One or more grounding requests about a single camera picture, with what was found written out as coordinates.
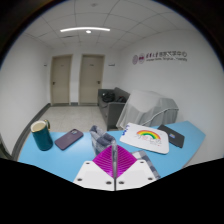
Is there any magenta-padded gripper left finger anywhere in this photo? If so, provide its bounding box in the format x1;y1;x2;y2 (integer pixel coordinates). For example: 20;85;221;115
72;145;117;192

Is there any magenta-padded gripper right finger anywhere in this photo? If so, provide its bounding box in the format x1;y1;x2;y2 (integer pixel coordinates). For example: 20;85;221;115
115;145;158;192

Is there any grey white checked towel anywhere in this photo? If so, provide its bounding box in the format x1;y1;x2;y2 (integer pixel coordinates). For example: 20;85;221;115
89;125;162;180

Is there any white rainbow-print mouse pad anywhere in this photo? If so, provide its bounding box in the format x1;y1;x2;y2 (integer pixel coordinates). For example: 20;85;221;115
119;122;170;155

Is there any purple smartphone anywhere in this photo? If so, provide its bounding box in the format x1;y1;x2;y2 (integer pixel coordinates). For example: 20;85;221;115
54;128;85;151

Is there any black flat device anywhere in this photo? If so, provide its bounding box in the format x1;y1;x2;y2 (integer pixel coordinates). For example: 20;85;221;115
157;124;186;149

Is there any grey cloth-covered furniture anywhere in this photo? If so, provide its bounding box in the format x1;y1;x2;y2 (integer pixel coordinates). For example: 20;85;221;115
115;89;180;130

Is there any dark teal mug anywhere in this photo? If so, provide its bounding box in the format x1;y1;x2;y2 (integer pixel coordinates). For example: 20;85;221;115
30;119;54;152

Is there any black bag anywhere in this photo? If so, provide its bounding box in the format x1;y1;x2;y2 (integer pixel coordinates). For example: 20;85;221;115
101;91;116;103

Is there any beige door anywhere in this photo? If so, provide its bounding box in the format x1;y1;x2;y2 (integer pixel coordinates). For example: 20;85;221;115
78;54;106;106
49;54;74;106

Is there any long ceiling strip light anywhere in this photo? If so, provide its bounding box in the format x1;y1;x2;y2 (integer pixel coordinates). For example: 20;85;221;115
59;26;111;34

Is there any wall sign lettering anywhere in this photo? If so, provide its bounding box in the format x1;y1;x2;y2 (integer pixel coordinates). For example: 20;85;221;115
131;50;189;66

